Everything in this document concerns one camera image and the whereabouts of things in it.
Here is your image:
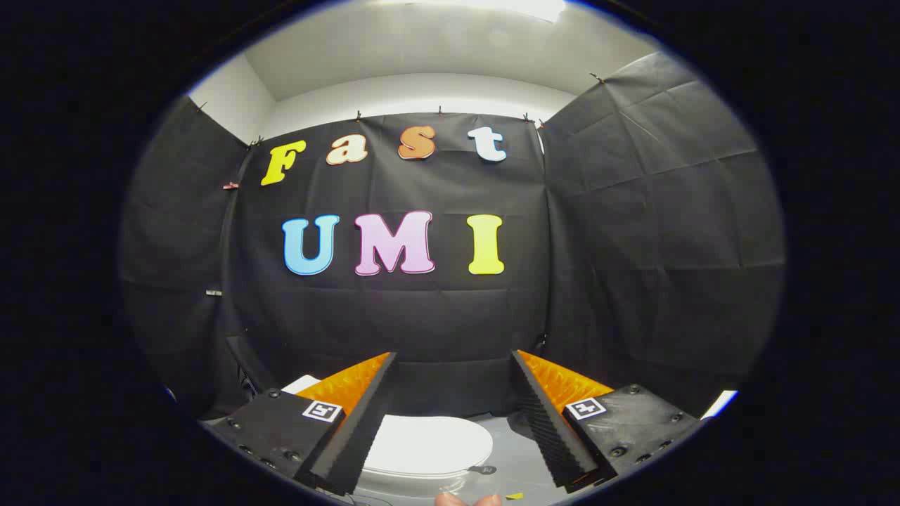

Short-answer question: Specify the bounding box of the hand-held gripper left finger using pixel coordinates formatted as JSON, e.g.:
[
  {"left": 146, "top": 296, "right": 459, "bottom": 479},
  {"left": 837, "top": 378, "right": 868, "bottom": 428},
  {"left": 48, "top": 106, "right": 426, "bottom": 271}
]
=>
[{"left": 210, "top": 351, "right": 399, "bottom": 497}]

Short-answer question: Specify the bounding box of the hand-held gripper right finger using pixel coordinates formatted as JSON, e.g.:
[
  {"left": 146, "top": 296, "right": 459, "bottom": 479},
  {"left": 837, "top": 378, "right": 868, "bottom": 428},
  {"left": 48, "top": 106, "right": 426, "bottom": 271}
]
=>
[{"left": 510, "top": 349, "right": 702, "bottom": 493}]

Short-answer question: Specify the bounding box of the white toilet lid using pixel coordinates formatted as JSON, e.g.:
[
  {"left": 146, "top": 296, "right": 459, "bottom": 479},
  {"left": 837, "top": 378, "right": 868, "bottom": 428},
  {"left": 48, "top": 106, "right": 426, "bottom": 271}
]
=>
[{"left": 362, "top": 415, "right": 494, "bottom": 479}]

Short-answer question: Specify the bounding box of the white toilet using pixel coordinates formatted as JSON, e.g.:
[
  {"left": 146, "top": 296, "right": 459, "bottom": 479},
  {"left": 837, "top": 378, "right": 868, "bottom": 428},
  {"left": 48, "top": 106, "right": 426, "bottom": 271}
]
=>
[{"left": 281, "top": 375, "right": 493, "bottom": 500}]

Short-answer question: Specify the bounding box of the black backdrop cloth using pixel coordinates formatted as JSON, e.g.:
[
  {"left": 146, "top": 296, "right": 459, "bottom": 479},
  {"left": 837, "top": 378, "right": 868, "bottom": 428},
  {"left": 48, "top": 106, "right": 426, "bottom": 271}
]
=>
[{"left": 120, "top": 53, "right": 785, "bottom": 422}]

